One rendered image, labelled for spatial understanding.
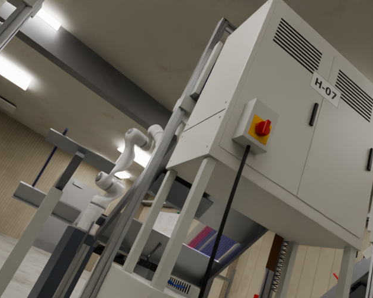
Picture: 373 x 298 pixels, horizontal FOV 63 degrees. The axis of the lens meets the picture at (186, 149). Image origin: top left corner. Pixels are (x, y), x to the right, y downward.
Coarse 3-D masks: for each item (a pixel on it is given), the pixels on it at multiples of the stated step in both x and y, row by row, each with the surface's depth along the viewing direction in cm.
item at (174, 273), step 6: (102, 240) 158; (120, 246) 162; (126, 252) 161; (144, 258) 166; (150, 258) 169; (156, 264) 168; (174, 270) 173; (174, 276) 171; (180, 276) 173; (186, 276) 176; (186, 282) 173; (192, 282) 175; (198, 282) 178; (198, 288) 176
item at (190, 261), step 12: (108, 228) 158; (132, 228) 158; (132, 240) 162; (156, 240) 163; (168, 240) 163; (144, 252) 167; (156, 252) 167; (180, 252) 167; (192, 252) 168; (180, 264) 172; (192, 264) 172; (204, 264) 172; (216, 264) 173; (192, 276) 177
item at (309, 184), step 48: (240, 48) 115; (288, 48) 112; (240, 96) 97; (288, 96) 107; (336, 96) 119; (192, 144) 103; (240, 144) 92; (288, 144) 103; (336, 144) 114; (192, 192) 85; (240, 192) 105; (288, 192) 99; (336, 192) 109; (144, 240) 103; (288, 240) 134; (336, 240) 109; (336, 288) 105
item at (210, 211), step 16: (176, 144) 135; (160, 176) 138; (176, 176) 143; (176, 192) 143; (176, 208) 152; (208, 208) 148; (224, 208) 153; (208, 224) 158; (240, 224) 158; (256, 224) 159; (240, 240) 164
